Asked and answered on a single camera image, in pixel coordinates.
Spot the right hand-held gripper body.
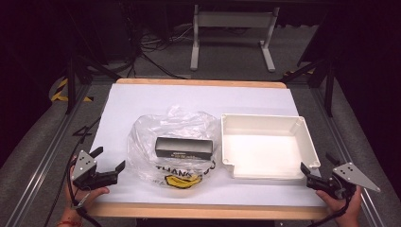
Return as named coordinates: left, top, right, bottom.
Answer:
left=305, top=162, right=382, bottom=201

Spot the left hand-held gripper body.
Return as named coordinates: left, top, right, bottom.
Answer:
left=71, top=149, right=119, bottom=191

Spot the clear plastic bag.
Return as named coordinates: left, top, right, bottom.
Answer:
left=127, top=105, right=221, bottom=190

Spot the white plastic container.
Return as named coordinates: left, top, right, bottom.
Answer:
left=220, top=113, right=322, bottom=181

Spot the black rectangular box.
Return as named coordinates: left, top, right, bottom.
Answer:
left=154, top=136, right=215, bottom=161

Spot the person's left hand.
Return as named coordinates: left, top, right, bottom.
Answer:
left=61, top=176, right=111, bottom=220

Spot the person's right hand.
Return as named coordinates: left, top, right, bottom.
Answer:
left=315, top=184, right=363, bottom=223

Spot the black tripod stand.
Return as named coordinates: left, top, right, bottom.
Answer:
left=282, top=56, right=336, bottom=118
left=64, top=55, right=122, bottom=115

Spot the yellow black hazard tape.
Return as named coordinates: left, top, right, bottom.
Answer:
left=50, top=78, right=95, bottom=103

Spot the white paper sheet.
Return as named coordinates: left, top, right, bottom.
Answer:
left=89, top=83, right=327, bottom=208

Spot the aluminium rail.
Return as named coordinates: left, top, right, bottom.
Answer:
left=310, top=88, right=387, bottom=227
left=4, top=83, right=93, bottom=227

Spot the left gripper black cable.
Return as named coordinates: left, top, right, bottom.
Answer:
left=65, top=157, right=103, bottom=227

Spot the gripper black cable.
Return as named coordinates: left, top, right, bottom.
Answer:
left=65, top=157, right=103, bottom=227
left=313, top=197, right=352, bottom=227

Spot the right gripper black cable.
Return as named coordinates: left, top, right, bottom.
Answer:
left=313, top=197, right=352, bottom=227

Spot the red bracelet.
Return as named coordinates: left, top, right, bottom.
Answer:
left=56, top=220, right=83, bottom=227

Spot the bundle of floor cables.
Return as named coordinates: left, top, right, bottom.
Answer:
left=126, top=9, right=195, bottom=79

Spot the white metal stand frame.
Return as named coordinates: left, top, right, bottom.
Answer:
left=189, top=4, right=281, bottom=73

